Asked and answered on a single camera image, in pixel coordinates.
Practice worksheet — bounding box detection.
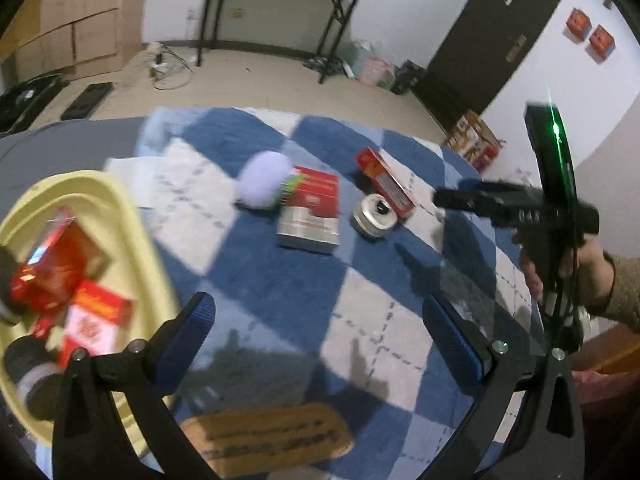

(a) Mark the long red cigarette box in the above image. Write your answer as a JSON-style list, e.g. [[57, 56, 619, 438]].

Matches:
[[356, 148, 416, 220]]

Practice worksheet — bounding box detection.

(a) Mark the red silver cigarette box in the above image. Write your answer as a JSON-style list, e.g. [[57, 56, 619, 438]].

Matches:
[[278, 166, 340, 254]]

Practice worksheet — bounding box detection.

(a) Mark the lavender pompom keychain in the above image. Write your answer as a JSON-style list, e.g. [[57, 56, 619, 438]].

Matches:
[[235, 151, 304, 210]]

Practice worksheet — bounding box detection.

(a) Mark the right hand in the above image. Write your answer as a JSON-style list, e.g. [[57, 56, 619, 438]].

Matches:
[[512, 228, 616, 311]]

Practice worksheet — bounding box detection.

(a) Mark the colourful cardboard box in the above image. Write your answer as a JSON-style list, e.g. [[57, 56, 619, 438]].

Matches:
[[442, 110, 506, 174]]

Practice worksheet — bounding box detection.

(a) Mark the grey rolled sock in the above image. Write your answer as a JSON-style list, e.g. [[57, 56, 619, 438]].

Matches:
[[2, 335, 63, 420]]

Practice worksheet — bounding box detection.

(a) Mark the red white box in tray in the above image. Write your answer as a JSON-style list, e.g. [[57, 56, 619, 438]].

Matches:
[[58, 280, 132, 368]]

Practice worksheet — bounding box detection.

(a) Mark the brown label patch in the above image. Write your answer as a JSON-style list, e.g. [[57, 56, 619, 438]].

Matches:
[[181, 403, 354, 479]]

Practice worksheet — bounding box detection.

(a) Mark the blue white checkered rug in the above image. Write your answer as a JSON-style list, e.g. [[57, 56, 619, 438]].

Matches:
[[107, 108, 541, 479]]

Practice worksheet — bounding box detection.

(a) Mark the dark door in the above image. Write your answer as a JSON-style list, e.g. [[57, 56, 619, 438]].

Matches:
[[413, 0, 560, 131]]

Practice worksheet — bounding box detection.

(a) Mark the red foil box in tray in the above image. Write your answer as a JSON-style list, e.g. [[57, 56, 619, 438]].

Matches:
[[9, 206, 111, 315]]

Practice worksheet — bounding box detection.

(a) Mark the yellow plastic tray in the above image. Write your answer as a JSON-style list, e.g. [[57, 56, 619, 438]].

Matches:
[[1, 170, 180, 445]]

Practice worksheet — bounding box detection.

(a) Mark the black folding table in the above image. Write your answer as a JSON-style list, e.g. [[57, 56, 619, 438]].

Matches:
[[195, 0, 359, 84]]

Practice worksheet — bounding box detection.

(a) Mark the black case on floor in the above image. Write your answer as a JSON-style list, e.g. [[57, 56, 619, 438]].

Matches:
[[0, 74, 67, 136]]

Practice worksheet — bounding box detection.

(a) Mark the wooden cabinet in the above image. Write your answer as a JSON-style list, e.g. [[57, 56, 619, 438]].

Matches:
[[1, 0, 145, 88]]

